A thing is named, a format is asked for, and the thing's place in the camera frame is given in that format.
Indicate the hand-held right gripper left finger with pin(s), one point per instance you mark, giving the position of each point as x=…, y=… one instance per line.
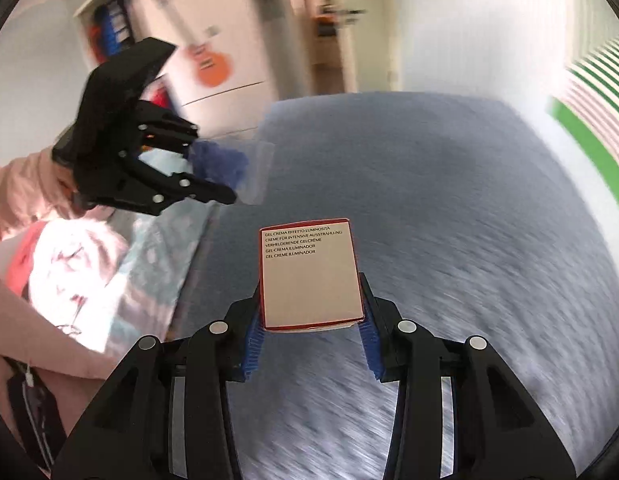
x=252, y=350

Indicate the light teal printed sheet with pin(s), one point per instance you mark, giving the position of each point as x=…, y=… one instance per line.
x=154, y=260

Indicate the small white red-edged box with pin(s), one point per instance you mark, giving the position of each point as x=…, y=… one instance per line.
x=312, y=275

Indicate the green-bordered wall poster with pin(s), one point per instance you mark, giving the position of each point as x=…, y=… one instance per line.
x=584, y=130

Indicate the person's pink clothing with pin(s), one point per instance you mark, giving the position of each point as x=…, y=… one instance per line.
x=19, y=320

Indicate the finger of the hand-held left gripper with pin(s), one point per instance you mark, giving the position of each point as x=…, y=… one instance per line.
x=189, y=187
x=169, y=130

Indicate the row of blue binders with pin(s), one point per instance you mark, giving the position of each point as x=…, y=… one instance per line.
x=114, y=22

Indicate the person's left forearm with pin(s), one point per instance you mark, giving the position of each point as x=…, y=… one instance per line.
x=24, y=195

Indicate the pink printed cloth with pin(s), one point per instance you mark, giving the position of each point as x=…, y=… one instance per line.
x=64, y=270

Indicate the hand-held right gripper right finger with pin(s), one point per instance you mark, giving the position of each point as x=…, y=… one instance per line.
x=372, y=350

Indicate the white wardrobe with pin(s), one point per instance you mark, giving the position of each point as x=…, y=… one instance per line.
x=239, y=35

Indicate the clear bag of blue gloves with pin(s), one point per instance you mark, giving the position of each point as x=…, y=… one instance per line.
x=224, y=165

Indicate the orange guitar sticker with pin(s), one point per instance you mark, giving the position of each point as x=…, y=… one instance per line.
x=212, y=62

